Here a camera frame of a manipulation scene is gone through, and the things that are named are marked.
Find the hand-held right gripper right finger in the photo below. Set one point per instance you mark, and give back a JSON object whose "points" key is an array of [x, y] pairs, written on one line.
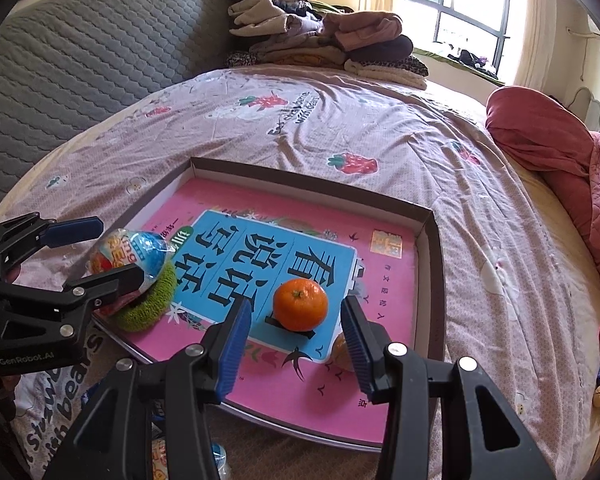
{"points": [[357, 345]]}

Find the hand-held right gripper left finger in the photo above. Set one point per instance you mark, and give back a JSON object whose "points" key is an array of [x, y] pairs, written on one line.
{"points": [[235, 345]]}

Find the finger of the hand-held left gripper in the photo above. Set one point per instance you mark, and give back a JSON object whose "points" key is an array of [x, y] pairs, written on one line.
{"points": [[75, 232], [105, 290]]}

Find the orange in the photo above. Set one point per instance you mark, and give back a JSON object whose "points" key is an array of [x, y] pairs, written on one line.
{"points": [[341, 352], [300, 305]]}

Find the red blue egg snack packet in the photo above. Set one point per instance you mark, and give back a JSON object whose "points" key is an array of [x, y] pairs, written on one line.
{"points": [[140, 250]]}

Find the brown cardboard box tray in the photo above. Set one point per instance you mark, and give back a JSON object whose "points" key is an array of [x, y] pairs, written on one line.
{"points": [[427, 285]]}

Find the red yellow egg snack packet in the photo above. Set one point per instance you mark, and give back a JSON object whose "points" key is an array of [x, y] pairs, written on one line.
{"points": [[157, 460]]}

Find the person's left hand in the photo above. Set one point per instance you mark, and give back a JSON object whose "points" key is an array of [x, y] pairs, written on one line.
{"points": [[0, 385]]}

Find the pink book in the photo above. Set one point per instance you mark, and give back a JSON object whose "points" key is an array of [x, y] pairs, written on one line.
{"points": [[390, 310]]}

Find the grey quilted headboard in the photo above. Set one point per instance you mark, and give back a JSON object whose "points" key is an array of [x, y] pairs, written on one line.
{"points": [[95, 60]]}

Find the strawberry printed blanket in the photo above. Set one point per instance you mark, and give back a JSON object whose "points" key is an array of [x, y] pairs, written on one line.
{"points": [[330, 125]]}

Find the pink quilt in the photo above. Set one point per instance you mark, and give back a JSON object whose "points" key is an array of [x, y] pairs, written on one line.
{"points": [[545, 140]]}

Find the green window seat mat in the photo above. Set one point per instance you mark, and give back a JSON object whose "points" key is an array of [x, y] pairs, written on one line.
{"points": [[430, 60]]}

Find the dark cloth bundle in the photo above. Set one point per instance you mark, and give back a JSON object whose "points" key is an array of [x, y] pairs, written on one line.
{"points": [[470, 60]]}

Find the pile of folded clothes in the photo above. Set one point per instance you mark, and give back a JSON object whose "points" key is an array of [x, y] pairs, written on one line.
{"points": [[320, 35]]}

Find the white curved chair back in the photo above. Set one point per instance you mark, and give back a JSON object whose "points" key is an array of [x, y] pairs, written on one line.
{"points": [[592, 105]]}

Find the window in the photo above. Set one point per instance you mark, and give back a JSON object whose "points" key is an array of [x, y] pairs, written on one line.
{"points": [[465, 0]]}

